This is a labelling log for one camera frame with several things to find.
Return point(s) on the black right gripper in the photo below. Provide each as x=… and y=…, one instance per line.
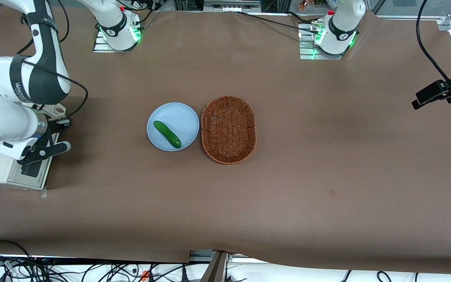
x=56, y=127

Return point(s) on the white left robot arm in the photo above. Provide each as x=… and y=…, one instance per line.
x=341, y=27

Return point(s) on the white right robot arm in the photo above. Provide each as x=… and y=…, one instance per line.
x=45, y=58

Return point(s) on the round oven knob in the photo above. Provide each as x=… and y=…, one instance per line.
x=58, y=110

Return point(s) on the clear plastic stopper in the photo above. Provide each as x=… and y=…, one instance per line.
x=44, y=192

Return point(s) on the green cucumber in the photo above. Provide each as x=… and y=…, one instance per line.
x=167, y=134

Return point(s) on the brown table cover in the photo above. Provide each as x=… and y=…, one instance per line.
x=327, y=137

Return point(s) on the light blue round plate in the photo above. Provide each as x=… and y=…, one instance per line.
x=178, y=117

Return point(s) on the brown oval wicker basket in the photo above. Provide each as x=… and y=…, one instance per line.
x=228, y=130

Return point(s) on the grey control box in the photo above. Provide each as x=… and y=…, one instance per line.
x=231, y=5

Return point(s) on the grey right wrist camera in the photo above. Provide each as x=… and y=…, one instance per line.
x=12, y=149

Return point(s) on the dark camera support post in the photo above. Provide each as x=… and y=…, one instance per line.
x=214, y=268

